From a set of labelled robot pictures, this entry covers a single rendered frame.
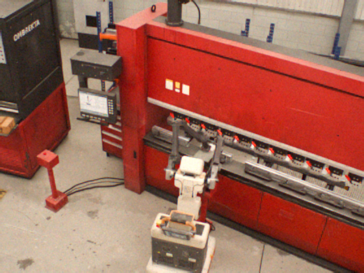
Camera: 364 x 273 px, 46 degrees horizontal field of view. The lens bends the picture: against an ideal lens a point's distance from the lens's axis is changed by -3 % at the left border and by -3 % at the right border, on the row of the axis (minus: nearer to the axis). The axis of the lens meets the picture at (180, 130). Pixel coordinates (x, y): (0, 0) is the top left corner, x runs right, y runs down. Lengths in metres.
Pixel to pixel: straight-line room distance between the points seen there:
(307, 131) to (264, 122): 0.45
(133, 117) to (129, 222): 1.31
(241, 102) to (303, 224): 1.51
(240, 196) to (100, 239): 1.72
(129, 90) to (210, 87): 0.94
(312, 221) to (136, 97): 2.35
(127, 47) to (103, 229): 2.20
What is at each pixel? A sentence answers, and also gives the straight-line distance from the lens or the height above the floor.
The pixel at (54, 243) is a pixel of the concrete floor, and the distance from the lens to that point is 5.40.
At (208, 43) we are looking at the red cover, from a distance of 4.38.
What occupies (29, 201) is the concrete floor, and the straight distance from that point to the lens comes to 5.96.
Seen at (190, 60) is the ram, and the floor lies 2.00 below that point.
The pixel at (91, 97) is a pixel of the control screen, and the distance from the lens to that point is 4.89.
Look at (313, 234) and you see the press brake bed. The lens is 5.01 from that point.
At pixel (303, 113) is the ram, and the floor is 1.80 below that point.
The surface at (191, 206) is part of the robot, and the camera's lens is 4.49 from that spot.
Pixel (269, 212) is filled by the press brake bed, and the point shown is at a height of 0.51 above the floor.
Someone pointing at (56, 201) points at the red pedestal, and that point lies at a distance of 5.70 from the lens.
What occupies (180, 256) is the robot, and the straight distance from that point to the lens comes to 4.49.
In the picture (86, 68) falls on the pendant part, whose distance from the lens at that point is 4.76.
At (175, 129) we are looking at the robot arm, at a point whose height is 1.50.
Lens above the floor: 4.02
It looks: 35 degrees down
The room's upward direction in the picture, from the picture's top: 2 degrees clockwise
